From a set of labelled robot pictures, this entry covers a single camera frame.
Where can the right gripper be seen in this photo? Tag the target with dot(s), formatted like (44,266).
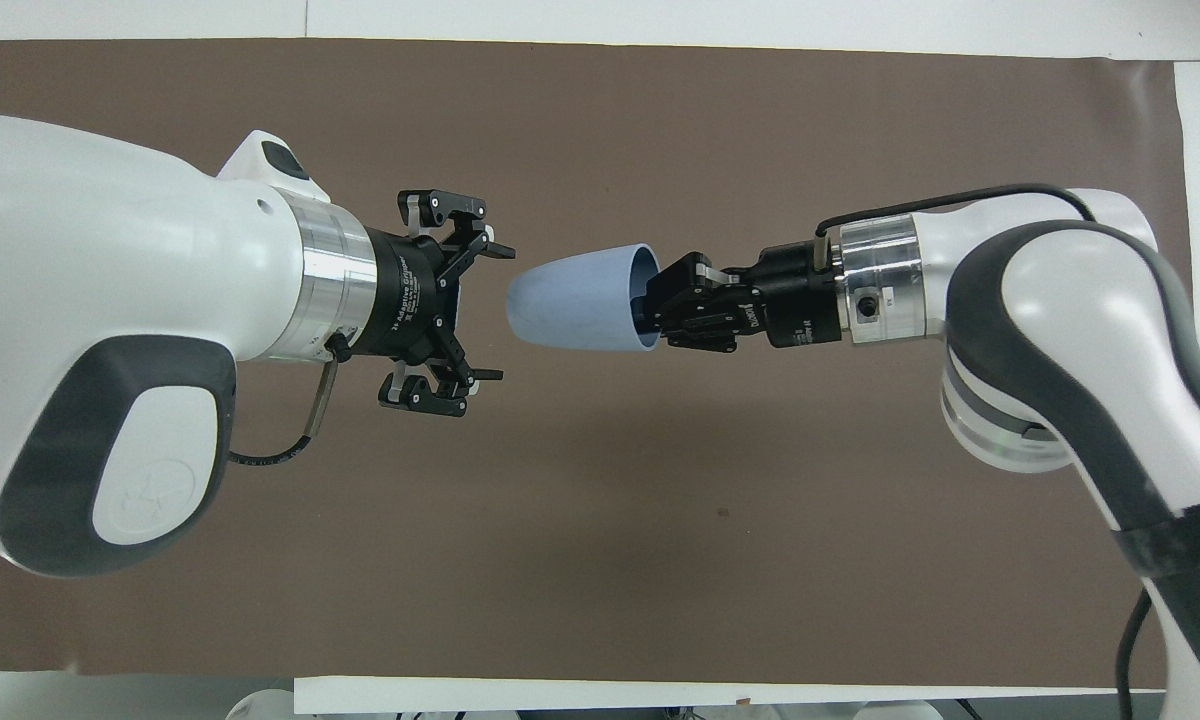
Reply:
(798,296)

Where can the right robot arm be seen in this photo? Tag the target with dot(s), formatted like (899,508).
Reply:
(1050,330)

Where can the light blue cup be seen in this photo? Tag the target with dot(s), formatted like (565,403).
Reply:
(575,297)

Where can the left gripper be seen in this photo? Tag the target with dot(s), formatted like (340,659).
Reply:
(407,295)

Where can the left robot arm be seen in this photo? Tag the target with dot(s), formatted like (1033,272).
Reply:
(100,260)

